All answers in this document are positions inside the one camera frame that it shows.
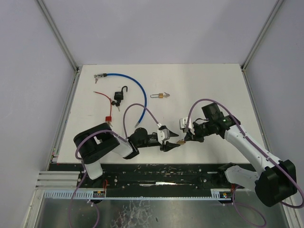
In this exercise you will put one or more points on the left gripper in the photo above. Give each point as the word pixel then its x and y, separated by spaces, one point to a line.
pixel 164 147

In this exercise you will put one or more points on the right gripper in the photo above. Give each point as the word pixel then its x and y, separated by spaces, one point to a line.
pixel 191 133

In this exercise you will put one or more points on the small brass padlock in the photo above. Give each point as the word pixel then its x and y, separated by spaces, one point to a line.
pixel 181 142

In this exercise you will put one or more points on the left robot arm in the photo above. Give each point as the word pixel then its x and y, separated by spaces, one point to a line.
pixel 95 143

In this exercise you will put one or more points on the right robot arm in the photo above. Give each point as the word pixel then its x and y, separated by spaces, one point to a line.
pixel 273 179

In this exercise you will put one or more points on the long shackle brass padlock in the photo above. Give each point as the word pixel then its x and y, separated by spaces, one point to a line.
pixel 160 95

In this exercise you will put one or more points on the keys of black padlock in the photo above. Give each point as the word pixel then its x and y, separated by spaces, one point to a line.
pixel 116 103

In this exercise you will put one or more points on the black padlock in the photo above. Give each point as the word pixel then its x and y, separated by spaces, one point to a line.
pixel 119 95

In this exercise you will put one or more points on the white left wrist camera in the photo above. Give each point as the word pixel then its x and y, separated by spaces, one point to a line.
pixel 163 134

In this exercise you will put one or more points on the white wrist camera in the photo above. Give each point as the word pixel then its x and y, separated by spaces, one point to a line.
pixel 163 134
pixel 183 123

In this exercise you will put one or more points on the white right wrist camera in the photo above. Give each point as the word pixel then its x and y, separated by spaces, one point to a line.
pixel 183 123

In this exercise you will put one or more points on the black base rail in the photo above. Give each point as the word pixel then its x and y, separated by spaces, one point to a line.
pixel 202 176

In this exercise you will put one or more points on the blue cable lock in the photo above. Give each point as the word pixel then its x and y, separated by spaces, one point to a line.
pixel 102 75

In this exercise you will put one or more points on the keys of blue cable lock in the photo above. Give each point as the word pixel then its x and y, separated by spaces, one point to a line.
pixel 96 78

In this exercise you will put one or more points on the left aluminium frame post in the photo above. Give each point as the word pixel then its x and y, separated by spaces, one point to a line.
pixel 55 31

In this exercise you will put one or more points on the aluminium frame post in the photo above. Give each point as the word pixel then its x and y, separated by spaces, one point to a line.
pixel 55 31
pixel 266 26

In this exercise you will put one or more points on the right aluminium frame post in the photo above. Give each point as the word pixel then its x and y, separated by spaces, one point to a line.
pixel 266 26

